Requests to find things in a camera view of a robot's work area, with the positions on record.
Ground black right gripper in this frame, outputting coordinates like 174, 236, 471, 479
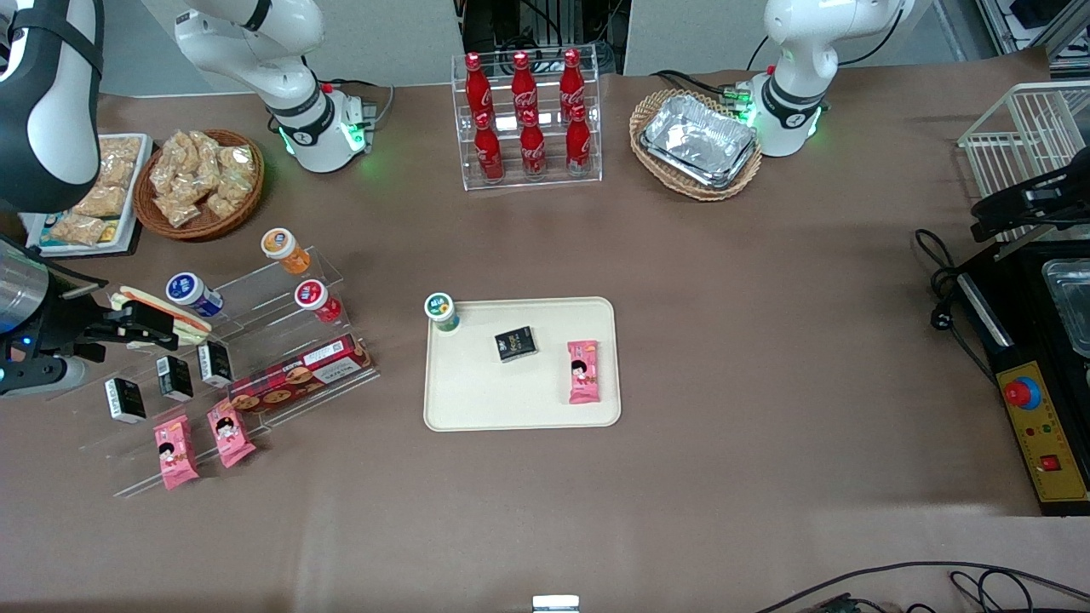
32, 271, 181, 360

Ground plastic-wrapped orange sandwich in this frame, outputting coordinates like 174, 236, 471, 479
111, 285, 212, 347

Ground white rectangular snack tray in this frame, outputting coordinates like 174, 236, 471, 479
21, 134, 154, 256

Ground cream plastic tray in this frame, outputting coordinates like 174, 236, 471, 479
423, 296, 622, 433

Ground foil tray in machine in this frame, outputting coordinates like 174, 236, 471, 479
1041, 258, 1090, 358

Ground small black box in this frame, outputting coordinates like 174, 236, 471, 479
104, 377, 147, 424
198, 341, 234, 388
495, 326, 539, 364
156, 355, 194, 403

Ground blue-lid small bottle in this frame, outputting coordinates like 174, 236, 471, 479
166, 272, 224, 318

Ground brown wicker snack basket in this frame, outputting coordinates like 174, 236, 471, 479
132, 129, 265, 241

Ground clear bag of brown snacks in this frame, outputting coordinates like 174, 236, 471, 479
192, 130, 227, 171
217, 145, 258, 184
72, 183, 129, 218
158, 132, 201, 184
98, 136, 141, 184
204, 175, 248, 220
153, 189, 201, 228
183, 162, 218, 201
47, 215, 107, 246

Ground clear acrylic tiered display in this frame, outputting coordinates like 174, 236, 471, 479
38, 247, 382, 499

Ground pink snack packet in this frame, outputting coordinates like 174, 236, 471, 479
153, 415, 200, 490
567, 340, 601, 404
207, 398, 256, 469

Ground red cookie box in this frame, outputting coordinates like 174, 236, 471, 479
227, 334, 374, 415

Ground orange-lid small bottle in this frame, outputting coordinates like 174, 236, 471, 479
261, 228, 312, 275

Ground red-lid small bottle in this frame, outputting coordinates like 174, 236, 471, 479
295, 279, 342, 324

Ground green-lid small can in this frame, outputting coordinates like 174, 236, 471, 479
425, 293, 461, 333

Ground red cola bottle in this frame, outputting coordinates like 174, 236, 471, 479
473, 112, 505, 182
565, 105, 593, 175
519, 109, 548, 180
464, 53, 495, 120
559, 49, 587, 116
511, 52, 539, 120

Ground clear acrylic bottle rack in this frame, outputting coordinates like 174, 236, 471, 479
451, 47, 603, 192

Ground black equipment rack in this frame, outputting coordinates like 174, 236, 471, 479
460, 0, 627, 77

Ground light wicker basket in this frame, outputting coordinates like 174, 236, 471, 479
629, 89, 763, 202

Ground stacked aluminium foil trays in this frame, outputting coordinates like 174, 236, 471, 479
639, 94, 759, 190

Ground black sealing machine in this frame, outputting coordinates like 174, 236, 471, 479
954, 238, 1090, 518

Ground red emergency stop button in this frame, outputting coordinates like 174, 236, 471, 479
1003, 376, 1042, 411

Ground yellow control panel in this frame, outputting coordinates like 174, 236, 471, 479
995, 362, 1089, 505

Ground grey arm base cable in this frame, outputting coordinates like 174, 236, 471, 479
328, 78, 398, 130

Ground black arm base cable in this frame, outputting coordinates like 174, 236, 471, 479
651, 68, 757, 110

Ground black machine power cable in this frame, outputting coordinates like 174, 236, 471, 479
914, 228, 999, 384

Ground long black floor cable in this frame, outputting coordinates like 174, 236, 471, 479
754, 560, 1090, 613

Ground looped black floor cable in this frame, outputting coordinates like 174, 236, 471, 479
949, 569, 1090, 613

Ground white wire rack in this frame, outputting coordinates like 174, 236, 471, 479
958, 81, 1090, 243

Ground aluminium frame structure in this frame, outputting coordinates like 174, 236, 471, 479
975, 0, 1090, 62

